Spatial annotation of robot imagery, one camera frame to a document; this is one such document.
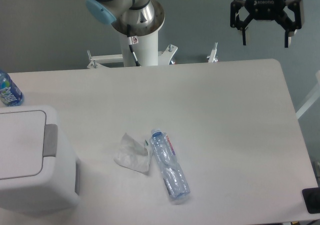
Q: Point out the clear empty plastic bottle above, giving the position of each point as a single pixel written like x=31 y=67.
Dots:
x=171 y=171

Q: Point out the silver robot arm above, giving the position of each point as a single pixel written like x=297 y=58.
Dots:
x=289 y=14

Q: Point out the white frame right edge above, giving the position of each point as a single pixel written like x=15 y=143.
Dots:
x=310 y=98

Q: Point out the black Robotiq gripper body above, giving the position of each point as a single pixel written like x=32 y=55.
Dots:
x=265 y=10

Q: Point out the white trash can lid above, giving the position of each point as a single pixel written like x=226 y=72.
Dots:
x=26 y=138

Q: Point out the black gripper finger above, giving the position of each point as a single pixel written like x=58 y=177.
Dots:
x=289 y=26
x=236 y=22

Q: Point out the white trash can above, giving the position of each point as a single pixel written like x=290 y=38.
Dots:
x=55 y=187

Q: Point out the black device at table edge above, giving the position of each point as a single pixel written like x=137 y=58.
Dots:
x=311 y=198

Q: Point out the crumpled white plastic wrapper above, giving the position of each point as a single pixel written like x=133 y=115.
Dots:
x=133 y=155

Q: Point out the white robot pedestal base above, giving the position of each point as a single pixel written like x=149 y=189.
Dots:
x=136 y=51

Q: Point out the blue label water bottle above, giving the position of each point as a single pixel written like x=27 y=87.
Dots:
x=10 y=94

